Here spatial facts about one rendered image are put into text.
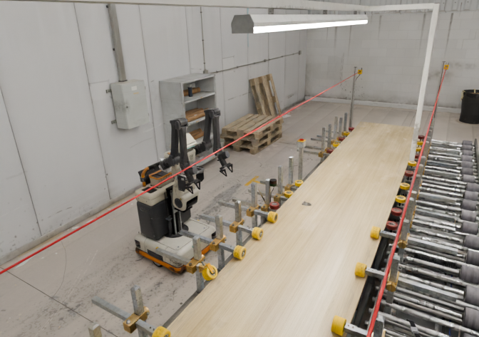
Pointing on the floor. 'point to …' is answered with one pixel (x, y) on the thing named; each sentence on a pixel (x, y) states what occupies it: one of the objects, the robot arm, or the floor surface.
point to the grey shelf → (172, 107)
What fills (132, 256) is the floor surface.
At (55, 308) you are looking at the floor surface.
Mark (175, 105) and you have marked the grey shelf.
